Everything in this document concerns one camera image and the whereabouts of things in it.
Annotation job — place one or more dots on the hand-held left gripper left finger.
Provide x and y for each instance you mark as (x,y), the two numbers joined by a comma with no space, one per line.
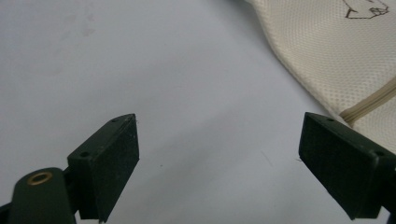
(106,168)

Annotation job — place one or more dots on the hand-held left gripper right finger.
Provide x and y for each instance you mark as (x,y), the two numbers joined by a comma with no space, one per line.
(345,165)

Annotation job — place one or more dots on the cream mesh zipper bag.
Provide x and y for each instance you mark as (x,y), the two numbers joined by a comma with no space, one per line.
(330,59)

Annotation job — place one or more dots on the white foam mat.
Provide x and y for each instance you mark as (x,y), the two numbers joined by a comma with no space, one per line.
(155,68)

